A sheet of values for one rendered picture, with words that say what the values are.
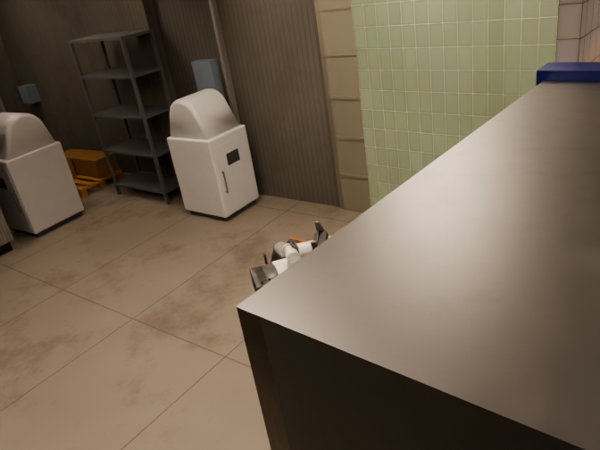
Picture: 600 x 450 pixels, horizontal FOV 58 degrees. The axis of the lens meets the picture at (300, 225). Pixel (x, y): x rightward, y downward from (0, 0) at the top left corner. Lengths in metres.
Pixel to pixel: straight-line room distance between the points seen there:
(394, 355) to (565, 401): 0.28
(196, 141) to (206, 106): 0.42
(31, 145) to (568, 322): 7.15
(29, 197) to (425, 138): 5.28
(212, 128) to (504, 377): 5.76
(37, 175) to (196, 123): 2.36
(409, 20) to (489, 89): 0.71
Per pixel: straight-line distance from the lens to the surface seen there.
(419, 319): 1.08
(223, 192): 6.54
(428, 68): 3.90
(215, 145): 6.38
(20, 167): 7.61
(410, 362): 0.98
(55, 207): 7.89
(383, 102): 4.15
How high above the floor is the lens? 2.75
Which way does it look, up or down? 26 degrees down
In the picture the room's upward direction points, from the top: 9 degrees counter-clockwise
